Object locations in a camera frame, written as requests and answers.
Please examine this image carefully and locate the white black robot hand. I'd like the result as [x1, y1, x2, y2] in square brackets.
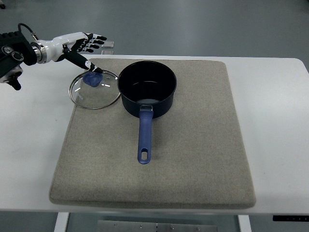
[31, 32, 107, 73]

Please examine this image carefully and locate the glass pot lid blue knob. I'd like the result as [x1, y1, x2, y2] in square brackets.
[69, 70, 120, 110]

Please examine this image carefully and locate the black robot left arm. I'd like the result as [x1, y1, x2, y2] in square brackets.
[0, 23, 42, 90]

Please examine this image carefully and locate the clear floor plate lower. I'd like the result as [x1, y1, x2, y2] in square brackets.
[101, 50, 114, 55]

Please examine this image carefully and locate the clear floor plate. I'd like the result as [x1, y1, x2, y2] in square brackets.
[101, 41, 114, 48]
[101, 50, 114, 55]

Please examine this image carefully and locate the clear floor plate upper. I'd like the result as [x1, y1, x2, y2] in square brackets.
[101, 41, 114, 48]

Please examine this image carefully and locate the dark blue saucepan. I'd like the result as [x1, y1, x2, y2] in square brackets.
[118, 60, 177, 164]

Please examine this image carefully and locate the white table leg left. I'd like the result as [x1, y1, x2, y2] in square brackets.
[54, 212, 70, 232]

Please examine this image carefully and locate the white table leg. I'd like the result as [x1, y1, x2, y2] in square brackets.
[54, 212, 70, 232]
[238, 215, 252, 232]

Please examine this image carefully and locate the beige fabric mat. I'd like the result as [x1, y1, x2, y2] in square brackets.
[49, 60, 256, 209]

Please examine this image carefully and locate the white table leg right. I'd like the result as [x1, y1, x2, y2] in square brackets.
[238, 215, 252, 232]

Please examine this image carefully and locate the black table control panel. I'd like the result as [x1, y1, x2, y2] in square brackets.
[272, 215, 309, 222]

